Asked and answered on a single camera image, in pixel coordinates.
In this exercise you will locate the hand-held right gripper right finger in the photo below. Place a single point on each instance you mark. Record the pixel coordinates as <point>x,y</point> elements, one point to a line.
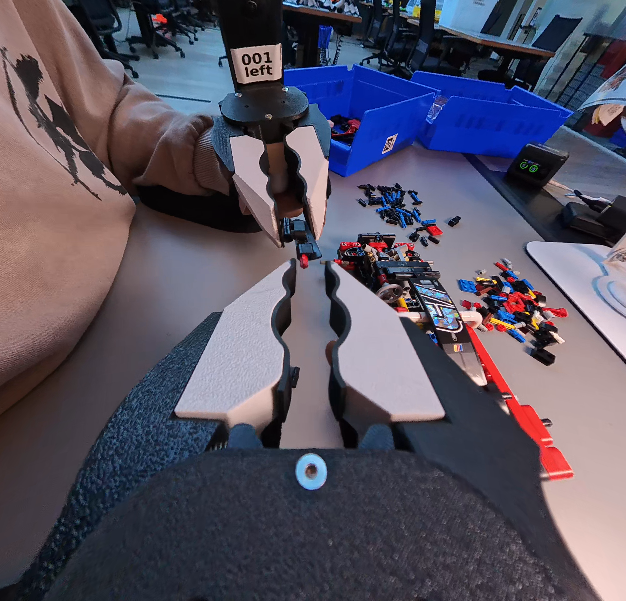
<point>386,371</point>

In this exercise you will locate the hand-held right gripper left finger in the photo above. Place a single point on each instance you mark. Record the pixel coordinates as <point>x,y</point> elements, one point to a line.
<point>234,366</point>

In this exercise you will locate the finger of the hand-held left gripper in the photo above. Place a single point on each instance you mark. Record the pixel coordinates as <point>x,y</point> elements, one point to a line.
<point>254,180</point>
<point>313,170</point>

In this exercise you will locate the small black lego pin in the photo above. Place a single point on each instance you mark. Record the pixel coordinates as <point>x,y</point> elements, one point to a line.
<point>295,377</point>

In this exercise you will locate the black lego connector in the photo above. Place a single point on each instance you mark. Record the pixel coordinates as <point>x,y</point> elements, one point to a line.
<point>302,236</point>

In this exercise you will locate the lego car chassis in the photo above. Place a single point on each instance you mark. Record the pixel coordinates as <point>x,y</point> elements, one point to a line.
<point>440,307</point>

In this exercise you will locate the person's left forearm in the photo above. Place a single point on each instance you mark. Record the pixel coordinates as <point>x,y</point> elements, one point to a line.
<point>161,146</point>

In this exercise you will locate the heap of red black lego parts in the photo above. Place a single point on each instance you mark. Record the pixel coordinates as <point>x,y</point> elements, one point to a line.
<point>345,126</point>

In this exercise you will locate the red flat lego piece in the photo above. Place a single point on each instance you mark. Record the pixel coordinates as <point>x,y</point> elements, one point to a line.
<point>434,230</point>

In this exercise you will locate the pile of colourful lego pieces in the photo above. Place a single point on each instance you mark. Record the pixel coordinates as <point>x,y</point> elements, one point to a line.
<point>518,312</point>

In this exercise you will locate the lego instruction booklet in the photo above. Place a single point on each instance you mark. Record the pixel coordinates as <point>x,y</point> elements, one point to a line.
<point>606,97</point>

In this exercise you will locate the person's left hand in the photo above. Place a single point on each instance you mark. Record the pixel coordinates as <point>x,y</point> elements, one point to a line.
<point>291,202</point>

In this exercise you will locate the person's right hand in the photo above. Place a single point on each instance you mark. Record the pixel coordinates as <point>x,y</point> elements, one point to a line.
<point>330,351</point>

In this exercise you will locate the black padded armrest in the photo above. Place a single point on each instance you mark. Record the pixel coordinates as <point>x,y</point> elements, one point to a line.
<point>195,209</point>

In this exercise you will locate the blue bin with white label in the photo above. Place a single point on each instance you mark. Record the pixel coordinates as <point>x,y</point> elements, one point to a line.
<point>362,106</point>

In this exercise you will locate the pile of black blue pins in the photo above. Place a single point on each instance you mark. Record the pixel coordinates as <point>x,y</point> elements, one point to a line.
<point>396,207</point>

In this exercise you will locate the small clear plastic bag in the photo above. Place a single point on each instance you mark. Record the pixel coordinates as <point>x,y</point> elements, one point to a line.
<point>436,109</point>

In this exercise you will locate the black office chair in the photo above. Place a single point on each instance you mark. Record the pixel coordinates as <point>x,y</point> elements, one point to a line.
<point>102,18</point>

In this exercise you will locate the blue storage bin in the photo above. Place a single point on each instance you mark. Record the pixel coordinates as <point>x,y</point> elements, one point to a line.
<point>489,121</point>

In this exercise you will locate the person's beige sweatshirt torso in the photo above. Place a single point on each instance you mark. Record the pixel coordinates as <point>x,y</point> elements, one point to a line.
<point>54,219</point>

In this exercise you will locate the white book stand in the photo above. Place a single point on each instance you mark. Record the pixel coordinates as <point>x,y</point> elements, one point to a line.
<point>572,278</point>

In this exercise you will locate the white storage crate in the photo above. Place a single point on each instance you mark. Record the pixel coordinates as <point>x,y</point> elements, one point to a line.
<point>469,1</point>

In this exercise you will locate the black device with green display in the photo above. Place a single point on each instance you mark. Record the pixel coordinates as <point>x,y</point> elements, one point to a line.
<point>535,164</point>

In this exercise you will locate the black power adapter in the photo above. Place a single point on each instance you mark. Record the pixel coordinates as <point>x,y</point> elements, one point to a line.
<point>591,217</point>

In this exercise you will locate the red and blue storage rack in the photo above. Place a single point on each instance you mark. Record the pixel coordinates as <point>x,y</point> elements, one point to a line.
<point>596,72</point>

